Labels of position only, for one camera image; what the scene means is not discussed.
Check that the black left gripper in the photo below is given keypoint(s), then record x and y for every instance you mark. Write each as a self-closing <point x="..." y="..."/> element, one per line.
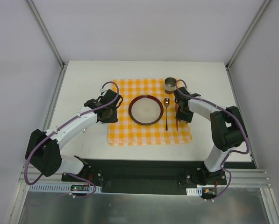
<point x="111" y="116"/>

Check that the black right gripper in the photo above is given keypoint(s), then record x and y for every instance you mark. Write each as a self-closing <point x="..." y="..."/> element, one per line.
<point x="184" y="115"/>

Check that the orange chopsticks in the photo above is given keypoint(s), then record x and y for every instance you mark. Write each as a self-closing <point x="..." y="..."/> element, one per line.
<point x="176" y="110"/>

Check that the copper spoon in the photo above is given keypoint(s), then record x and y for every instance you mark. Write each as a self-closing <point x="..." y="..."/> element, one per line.
<point x="166" y="104"/>

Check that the yellow white checkered cloth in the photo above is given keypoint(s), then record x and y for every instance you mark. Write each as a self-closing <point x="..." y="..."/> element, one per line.
<point x="128" y="133"/>

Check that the metal cup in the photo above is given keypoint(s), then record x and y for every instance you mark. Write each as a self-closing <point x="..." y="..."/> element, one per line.
<point x="170" y="85"/>

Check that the red rimmed cream plate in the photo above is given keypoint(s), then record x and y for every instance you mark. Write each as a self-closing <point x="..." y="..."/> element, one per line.
<point x="145" y="110"/>

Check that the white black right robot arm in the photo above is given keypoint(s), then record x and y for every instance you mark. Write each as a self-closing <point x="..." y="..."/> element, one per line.
<point x="227" y="127"/>

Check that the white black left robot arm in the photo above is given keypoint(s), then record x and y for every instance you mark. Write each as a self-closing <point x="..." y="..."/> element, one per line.
<point x="43" y="151"/>

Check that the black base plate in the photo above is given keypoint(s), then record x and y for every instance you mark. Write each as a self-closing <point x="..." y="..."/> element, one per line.
<point x="148" y="177"/>

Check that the aluminium left side rail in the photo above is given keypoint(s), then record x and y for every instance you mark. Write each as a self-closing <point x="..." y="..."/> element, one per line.
<point x="53" y="100"/>

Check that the aluminium rail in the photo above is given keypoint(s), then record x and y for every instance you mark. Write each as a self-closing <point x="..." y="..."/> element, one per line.
<point x="239" y="107"/>
<point x="53" y="100"/>
<point x="248" y="178"/>

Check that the aluminium right side rail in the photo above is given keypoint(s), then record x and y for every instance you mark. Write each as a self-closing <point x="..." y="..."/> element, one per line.
<point x="239" y="107"/>

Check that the right white cable duct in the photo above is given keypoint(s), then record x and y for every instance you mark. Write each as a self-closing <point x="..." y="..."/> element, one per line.
<point x="194" y="191"/>

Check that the white cable duct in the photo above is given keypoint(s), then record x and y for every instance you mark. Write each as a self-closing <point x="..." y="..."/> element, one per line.
<point x="194" y="191"/>
<point x="64" y="188"/>

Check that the aluminium front rail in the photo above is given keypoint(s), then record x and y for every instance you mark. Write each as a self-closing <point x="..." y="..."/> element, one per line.
<point x="248" y="178"/>

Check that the left white cable duct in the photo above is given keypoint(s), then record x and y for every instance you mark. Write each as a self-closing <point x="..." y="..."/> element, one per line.
<point x="64" y="188"/>

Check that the aluminium frame post left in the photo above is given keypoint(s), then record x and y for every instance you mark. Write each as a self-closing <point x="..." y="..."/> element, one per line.
<point x="34" y="11"/>

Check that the aluminium frame post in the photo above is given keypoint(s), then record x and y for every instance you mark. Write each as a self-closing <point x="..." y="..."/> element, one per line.
<point x="34" y="11"/>
<point x="253" y="24"/>

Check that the aluminium frame post right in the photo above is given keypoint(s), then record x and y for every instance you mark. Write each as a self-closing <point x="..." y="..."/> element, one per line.
<point x="253" y="24"/>

